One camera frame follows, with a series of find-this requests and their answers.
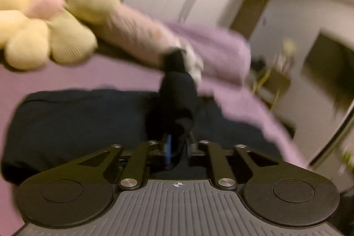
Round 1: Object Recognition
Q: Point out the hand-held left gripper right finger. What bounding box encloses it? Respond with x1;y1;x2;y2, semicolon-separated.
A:
187;139;280;189

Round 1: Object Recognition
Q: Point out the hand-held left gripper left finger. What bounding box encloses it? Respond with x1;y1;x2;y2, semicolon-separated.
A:
77;135;173;189

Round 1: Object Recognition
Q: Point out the dark navy garment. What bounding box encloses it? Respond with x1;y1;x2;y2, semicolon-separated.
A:
1;49;283;184

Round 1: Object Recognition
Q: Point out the purple pillow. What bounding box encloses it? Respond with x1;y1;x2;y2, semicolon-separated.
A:
163;22;252;86

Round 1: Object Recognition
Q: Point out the dark bag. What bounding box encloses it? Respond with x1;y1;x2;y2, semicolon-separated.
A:
250;59;266;73

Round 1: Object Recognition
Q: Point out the small side table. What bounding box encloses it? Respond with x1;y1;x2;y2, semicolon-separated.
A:
250;67;291;109

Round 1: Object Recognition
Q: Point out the long pink plush pillow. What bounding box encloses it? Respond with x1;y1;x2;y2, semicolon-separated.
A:
94;2;205;82

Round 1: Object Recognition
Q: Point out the purple bed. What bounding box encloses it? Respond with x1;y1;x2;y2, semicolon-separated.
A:
0;55;307;236

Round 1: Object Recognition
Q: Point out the small cream plush toy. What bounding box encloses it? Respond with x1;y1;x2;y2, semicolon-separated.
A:
281;38;296;71

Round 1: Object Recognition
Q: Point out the brown wooden door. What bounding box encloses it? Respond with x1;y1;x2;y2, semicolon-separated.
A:
231;0;274;39

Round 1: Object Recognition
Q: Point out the cream flower plush cushion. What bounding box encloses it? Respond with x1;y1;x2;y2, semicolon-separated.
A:
0;0;122;71

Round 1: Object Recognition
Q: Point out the black television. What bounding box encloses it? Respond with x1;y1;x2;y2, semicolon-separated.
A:
301;30;354;112

